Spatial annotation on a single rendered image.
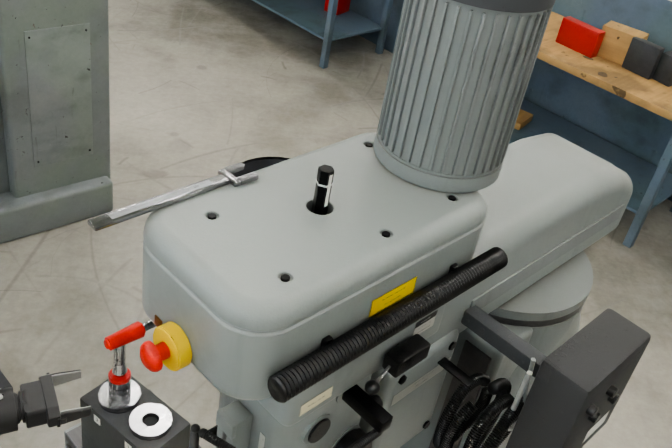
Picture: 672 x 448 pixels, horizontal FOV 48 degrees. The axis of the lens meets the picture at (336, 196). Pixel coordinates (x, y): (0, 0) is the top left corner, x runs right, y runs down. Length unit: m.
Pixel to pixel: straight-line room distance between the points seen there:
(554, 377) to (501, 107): 0.39
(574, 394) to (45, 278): 3.01
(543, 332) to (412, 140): 0.60
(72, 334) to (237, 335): 2.67
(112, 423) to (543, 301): 0.93
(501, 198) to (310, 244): 0.53
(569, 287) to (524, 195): 0.25
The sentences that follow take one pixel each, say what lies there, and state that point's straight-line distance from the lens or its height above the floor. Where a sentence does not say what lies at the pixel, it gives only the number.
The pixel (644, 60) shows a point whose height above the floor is 0.98.
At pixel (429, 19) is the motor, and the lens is 1.02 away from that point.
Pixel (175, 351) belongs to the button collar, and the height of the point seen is 1.77.
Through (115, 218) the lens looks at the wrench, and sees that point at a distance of 0.96.
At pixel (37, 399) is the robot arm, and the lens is 1.70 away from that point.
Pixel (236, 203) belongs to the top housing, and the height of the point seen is 1.89.
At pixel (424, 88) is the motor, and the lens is 1.05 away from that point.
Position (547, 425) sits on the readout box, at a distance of 1.21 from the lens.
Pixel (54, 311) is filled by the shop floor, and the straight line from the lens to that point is 3.64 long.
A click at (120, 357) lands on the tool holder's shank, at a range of 1.67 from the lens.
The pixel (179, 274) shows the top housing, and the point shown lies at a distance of 0.93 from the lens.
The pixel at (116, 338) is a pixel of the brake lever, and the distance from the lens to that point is 1.08.
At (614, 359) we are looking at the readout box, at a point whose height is 1.72.
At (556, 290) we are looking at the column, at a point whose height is 1.56.
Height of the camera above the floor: 2.47
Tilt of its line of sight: 33 degrees down
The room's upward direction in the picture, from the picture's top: 10 degrees clockwise
